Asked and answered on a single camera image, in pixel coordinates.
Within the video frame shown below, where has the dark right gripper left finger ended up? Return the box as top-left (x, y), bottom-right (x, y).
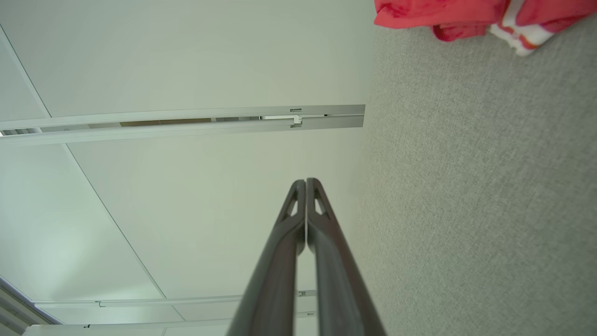
top-left (226, 180), bottom-right (307, 336)

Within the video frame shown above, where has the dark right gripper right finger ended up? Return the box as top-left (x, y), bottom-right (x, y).
top-left (305, 177), bottom-right (388, 336)

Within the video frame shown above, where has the red white lettered jersey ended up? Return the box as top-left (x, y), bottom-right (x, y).
top-left (373, 0), bottom-right (597, 57)

